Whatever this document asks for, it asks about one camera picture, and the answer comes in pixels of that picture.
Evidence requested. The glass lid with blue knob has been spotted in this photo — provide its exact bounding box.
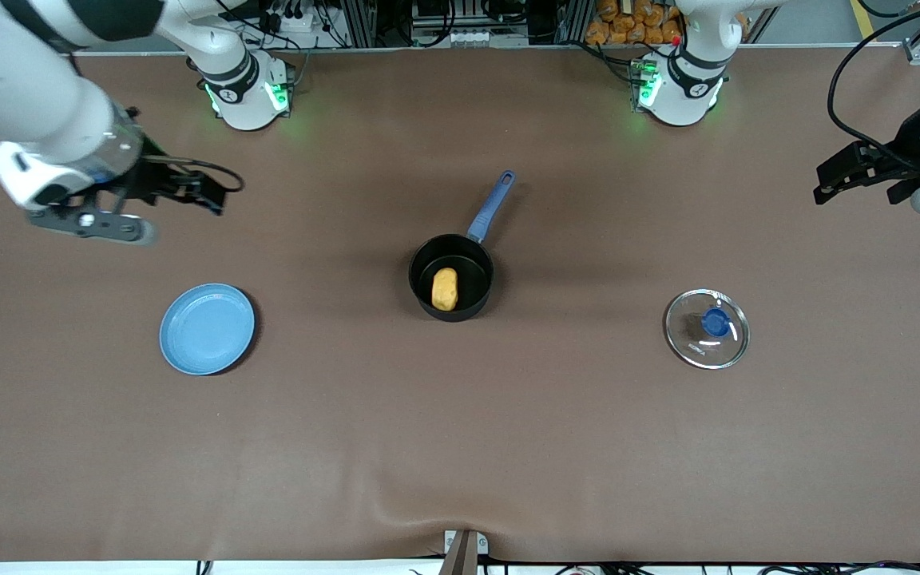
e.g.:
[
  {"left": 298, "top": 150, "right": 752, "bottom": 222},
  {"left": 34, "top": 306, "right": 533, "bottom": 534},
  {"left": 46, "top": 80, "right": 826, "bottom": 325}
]
[{"left": 664, "top": 288, "right": 751, "bottom": 371}]

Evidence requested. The blue round plate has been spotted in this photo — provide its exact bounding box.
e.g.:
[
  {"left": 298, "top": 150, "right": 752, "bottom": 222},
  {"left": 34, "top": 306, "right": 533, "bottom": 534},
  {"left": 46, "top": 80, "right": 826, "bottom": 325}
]
[{"left": 159, "top": 284, "right": 256, "bottom": 376}]

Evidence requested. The metal clamp bracket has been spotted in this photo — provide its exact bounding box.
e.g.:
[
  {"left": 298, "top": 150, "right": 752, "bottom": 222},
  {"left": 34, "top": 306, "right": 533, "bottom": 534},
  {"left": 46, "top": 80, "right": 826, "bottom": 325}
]
[{"left": 438, "top": 529, "right": 490, "bottom": 575}]

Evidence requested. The black saucepan with blue handle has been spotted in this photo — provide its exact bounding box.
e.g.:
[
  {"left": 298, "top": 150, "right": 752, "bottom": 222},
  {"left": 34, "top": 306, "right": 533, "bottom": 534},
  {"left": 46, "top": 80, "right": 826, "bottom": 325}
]
[{"left": 408, "top": 169, "right": 517, "bottom": 323}]

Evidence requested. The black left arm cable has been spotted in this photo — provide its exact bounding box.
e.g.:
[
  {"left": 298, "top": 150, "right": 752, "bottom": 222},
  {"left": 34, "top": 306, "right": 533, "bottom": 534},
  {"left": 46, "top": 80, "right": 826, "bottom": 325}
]
[{"left": 827, "top": 0, "right": 920, "bottom": 154}]

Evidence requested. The orange toy bread pile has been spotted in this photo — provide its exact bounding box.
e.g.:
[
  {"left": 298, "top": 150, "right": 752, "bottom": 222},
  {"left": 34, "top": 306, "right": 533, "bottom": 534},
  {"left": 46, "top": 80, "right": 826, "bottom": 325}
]
[{"left": 585, "top": 0, "right": 685, "bottom": 46}]

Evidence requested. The yellow potato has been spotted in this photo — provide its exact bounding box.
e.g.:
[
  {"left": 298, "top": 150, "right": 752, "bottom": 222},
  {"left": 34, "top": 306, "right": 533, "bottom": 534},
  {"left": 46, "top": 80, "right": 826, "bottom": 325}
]
[{"left": 431, "top": 267, "right": 460, "bottom": 312}]

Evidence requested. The brown table mat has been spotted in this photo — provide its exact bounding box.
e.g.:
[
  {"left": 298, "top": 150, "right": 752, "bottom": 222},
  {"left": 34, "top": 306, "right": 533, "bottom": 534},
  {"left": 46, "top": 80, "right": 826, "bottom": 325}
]
[{"left": 0, "top": 44, "right": 920, "bottom": 564}]

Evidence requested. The white power strip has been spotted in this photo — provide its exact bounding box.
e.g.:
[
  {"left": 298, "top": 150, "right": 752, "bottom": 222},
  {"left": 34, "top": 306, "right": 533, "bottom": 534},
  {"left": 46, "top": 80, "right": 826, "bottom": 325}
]
[{"left": 262, "top": 2, "right": 327, "bottom": 34}]

